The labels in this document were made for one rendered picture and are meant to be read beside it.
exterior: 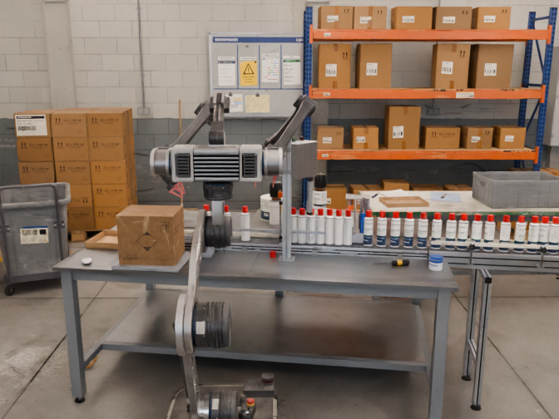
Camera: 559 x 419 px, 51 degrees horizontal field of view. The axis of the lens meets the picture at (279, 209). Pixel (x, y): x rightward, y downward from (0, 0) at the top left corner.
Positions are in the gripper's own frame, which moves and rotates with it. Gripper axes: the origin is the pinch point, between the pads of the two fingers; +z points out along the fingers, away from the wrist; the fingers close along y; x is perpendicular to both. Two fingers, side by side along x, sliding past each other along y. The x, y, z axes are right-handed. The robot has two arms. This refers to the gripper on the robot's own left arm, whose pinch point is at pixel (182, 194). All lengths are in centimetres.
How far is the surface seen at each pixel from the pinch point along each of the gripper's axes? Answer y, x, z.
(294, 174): -15, -56, 29
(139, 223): -26.4, 21.0, -4.5
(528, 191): 114, -179, 175
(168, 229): -27.8, 11.4, 7.6
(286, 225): -12, -35, 48
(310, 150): -8, -71, 25
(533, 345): 46, -105, 236
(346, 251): -7, -51, 83
